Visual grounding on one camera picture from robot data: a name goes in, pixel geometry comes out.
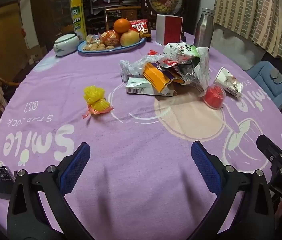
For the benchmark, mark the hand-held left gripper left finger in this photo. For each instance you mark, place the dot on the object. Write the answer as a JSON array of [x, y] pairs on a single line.
[[77, 165]]

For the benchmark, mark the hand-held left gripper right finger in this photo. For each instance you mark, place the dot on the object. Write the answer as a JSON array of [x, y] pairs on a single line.
[[202, 165]]

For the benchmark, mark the orange striped cardboard box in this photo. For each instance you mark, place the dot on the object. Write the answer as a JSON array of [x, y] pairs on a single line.
[[153, 76]]

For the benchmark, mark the red foam fruit net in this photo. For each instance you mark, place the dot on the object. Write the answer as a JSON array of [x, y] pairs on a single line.
[[153, 52]]

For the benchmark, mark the red plastic cup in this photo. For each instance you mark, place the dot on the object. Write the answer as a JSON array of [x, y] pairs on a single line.
[[214, 97]]

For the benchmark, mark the yellow foam fruit net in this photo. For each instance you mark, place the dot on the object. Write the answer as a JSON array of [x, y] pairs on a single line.
[[94, 97]]

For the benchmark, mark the printed paper cup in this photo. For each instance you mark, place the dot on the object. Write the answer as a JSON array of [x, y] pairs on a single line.
[[227, 80]]

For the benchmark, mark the silver foil bag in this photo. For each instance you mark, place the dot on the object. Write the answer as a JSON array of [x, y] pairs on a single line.
[[189, 71]]

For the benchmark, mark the white barcoded carton box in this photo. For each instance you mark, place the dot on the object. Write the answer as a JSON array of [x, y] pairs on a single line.
[[137, 87]]

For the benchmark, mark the green white drink carton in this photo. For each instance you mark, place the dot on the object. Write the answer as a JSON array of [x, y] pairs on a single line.
[[178, 50]]

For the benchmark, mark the pile of walnuts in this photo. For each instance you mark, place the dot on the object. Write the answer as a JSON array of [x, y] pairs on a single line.
[[97, 47]]

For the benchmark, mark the white ceramic jar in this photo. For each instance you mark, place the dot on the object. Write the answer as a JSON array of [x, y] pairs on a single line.
[[65, 44]]

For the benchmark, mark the blue rimmed plate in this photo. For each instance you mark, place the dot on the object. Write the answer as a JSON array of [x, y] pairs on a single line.
[[123, 48]]

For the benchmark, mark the clear wrapped snack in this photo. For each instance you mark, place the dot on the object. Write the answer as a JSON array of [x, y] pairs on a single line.
[[92, 38]]

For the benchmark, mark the brick pattern curtain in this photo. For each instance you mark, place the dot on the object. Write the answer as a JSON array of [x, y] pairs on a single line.
[[261, 12]]

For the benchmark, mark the steel bottle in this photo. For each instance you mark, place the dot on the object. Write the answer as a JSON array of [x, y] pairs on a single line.
[[203, 30]]

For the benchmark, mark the yellow red apple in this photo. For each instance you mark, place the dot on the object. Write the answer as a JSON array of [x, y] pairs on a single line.
[[130, 38]]

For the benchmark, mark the dark brown snack packet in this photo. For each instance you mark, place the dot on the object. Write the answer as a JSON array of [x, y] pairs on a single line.
[[146, 39]]

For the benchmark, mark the white and red box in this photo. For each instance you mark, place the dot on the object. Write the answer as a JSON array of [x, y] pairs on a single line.
[[169, 31]]

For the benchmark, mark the orange fruit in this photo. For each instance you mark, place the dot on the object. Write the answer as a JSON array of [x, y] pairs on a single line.
[[121, 25]]

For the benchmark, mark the tall yellow box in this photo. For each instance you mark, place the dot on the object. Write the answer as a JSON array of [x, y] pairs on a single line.
[[78, 17]]

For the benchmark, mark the red snack packet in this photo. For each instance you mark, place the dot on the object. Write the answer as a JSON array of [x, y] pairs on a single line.
[[138, 26]]

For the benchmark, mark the wooden chair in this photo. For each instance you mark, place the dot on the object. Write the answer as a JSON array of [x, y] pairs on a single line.
[[128, 13]]

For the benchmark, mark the round framed picture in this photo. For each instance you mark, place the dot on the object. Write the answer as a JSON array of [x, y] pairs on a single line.
[[163, 0]]

